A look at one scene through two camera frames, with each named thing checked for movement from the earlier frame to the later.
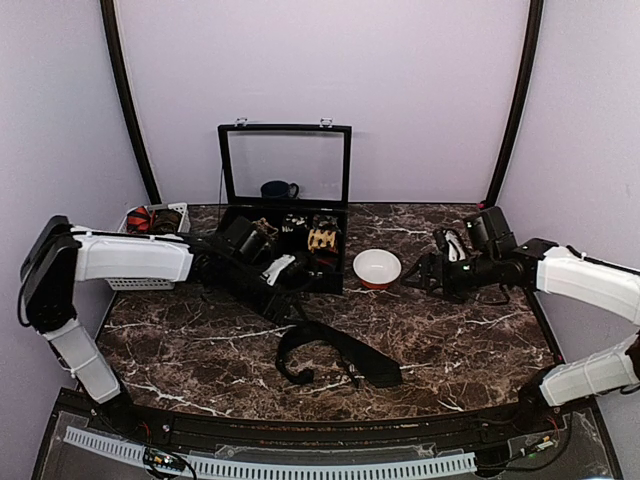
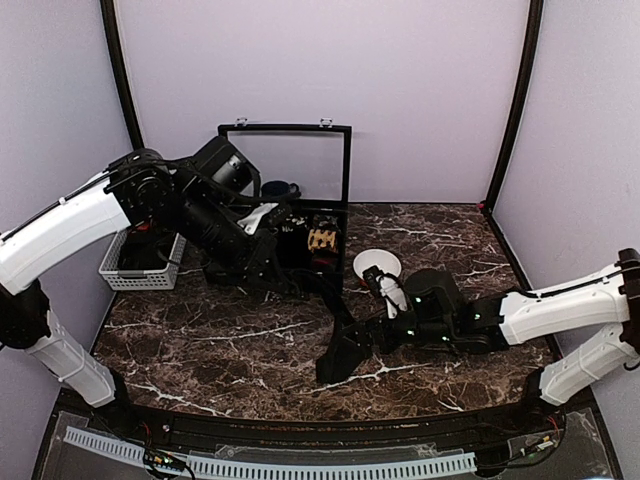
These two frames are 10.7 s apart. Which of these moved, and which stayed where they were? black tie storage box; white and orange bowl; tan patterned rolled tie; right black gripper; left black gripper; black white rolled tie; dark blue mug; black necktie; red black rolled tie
Moved: right black gripper; left black gripper; black necktie
Stayed: black white rolled tie; red black rolled tie; white and orange bowl; tan patterned rolled tie; black tie storage box; dark blue mug
